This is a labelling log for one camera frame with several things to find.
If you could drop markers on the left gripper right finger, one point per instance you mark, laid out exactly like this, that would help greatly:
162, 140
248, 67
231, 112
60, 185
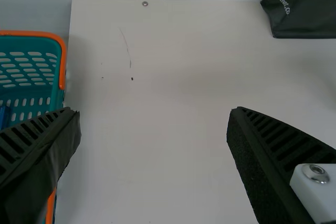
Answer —
265, 161

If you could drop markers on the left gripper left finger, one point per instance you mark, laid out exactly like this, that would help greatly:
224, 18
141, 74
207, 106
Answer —
31, 161

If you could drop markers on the teal shopping basket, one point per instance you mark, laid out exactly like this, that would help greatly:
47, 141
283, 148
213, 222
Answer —
39, 45

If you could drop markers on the blue packet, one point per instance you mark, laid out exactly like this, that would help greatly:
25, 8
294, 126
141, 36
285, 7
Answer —
4, 116

